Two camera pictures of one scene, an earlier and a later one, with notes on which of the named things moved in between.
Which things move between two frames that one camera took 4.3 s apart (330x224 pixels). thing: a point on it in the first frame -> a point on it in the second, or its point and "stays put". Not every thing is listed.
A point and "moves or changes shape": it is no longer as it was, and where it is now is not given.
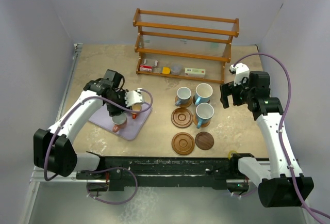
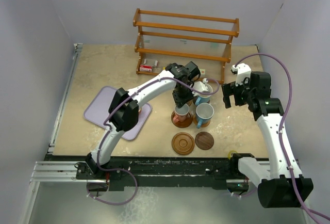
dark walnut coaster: x=204 y=140 stays put
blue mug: x=204 y=112 stays put
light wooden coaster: x=195 y=122 stays put
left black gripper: x=113 y=111 -> x=180 y=102
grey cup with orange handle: x=119 y=121 moves or changes shape
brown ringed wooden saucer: x=181 y=117 stays put
